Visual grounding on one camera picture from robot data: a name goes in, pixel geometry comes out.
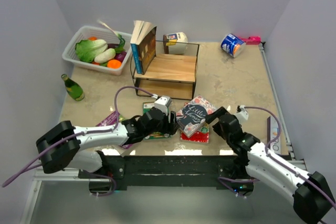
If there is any Little Women book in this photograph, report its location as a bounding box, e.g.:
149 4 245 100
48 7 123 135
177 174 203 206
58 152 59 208
176 95 217 137

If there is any red patterned book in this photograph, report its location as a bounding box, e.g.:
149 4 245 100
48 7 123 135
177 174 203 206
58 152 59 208
180 124 209 143

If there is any dark Edward Tulane book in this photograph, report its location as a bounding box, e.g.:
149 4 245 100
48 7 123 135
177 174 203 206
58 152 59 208
139 27 156 74

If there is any blue 26-storey treehouse book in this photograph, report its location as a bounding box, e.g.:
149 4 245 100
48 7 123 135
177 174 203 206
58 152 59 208
130 20 145 74

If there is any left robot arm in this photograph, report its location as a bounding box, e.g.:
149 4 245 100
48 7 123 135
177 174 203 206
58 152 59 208
36 108 179 178

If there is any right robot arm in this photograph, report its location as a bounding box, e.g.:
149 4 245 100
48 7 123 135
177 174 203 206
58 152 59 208
205 105 335 223

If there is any green coin book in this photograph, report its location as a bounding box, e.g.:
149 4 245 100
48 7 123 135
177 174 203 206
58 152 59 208
142 102 170 140

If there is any small box at table edge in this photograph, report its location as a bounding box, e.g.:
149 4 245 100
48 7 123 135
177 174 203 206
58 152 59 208
267 116 281 155

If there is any purple 117-storey treehouse book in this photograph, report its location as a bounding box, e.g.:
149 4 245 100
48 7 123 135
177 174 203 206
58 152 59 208
96 111 132 150

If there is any orange toy fruit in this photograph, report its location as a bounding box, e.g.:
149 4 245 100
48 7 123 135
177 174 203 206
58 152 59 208
107 59 122 69

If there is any purple toy eggplant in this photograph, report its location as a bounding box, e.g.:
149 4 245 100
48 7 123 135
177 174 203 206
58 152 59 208
114 51 127 62

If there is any white cartoon mug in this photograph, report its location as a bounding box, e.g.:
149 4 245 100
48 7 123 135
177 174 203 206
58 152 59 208
163 32 188 55

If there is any toy spring onion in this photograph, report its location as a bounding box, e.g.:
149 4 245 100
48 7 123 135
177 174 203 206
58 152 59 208
97 19 127 54

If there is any white toy radish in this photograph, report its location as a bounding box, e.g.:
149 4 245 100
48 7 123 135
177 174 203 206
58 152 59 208
94 48 116 64

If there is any pink stapler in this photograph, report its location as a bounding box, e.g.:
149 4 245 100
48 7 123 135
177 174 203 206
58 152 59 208
240 36 261 45

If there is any green glass bottle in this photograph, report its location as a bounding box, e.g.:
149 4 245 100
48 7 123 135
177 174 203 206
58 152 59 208
61 74 85 101

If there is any white plastic basket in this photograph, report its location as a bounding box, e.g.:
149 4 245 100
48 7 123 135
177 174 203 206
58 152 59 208
62 26 132 76

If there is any toy cabbage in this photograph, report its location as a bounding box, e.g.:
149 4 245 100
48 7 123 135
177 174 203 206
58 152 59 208
75 39 108 63

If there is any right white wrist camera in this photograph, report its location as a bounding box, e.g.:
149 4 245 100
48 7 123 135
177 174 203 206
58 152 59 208
234 105 249 124

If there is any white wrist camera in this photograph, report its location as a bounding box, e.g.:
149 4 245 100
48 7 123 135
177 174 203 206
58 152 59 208
154 95 172 115
234 105 249 124

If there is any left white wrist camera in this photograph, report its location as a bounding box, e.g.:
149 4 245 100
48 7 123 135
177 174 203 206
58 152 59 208
154 95 172 115

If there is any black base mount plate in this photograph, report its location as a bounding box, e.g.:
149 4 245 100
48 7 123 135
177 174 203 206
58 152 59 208
79 155 250 193

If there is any wood and wire shelf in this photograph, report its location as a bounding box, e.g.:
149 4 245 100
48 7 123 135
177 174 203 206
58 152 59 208
130 40 200 100

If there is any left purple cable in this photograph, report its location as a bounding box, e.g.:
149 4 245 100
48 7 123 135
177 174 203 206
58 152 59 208
2 86 158 188

